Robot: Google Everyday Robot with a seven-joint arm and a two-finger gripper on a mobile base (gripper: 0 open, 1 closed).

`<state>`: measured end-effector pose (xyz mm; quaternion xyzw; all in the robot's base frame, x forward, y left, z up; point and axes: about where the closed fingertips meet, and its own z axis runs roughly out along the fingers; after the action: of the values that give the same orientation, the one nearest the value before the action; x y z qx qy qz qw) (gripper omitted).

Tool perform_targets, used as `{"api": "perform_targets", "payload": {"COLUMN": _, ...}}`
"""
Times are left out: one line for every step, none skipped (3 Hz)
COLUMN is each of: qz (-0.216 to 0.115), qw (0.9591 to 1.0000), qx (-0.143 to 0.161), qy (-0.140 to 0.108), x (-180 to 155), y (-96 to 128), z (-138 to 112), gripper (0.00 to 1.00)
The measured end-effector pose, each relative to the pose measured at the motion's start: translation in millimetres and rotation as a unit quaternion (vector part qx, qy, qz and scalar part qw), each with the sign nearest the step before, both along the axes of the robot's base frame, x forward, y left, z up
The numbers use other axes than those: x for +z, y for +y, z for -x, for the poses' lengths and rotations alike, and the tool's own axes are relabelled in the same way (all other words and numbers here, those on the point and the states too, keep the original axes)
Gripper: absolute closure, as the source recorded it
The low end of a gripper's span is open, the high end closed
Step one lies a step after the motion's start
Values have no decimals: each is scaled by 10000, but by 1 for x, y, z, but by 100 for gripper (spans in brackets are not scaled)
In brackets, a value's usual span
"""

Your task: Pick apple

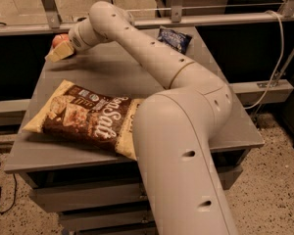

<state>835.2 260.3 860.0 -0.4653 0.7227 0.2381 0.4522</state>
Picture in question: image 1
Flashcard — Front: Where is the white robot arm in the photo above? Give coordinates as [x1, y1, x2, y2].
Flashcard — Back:
[69, 1, 238, 235]

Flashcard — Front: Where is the drawer with knob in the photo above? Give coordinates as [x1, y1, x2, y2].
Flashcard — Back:
[28, 164, 244, 213]
[60, 206, 154, 231]

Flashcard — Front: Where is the top drawer with knob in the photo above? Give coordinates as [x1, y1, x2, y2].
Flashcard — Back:
[28, 164, 244, 213]

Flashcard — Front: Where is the red apple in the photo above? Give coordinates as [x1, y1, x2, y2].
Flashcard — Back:
[52, 33, 69, 48]

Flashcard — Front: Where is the grey metal frame rail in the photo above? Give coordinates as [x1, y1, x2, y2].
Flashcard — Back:
[0, 0, 294, 35]

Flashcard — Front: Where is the blue Kettle chips bag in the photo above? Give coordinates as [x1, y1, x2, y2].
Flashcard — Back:
[157, 27, 192, 54]

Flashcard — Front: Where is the middle drawer with knob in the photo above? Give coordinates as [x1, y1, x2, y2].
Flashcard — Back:
[60, 206, 154, 231]

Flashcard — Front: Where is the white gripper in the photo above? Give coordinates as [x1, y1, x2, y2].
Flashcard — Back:
[45, 19, 98, 63]

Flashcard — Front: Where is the brown yellow chips bag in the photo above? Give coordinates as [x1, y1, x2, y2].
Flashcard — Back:
[24, 80, 143, 160]

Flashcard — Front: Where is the white cable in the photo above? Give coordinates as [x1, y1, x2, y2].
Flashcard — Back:
[244, 10, 285, 111]

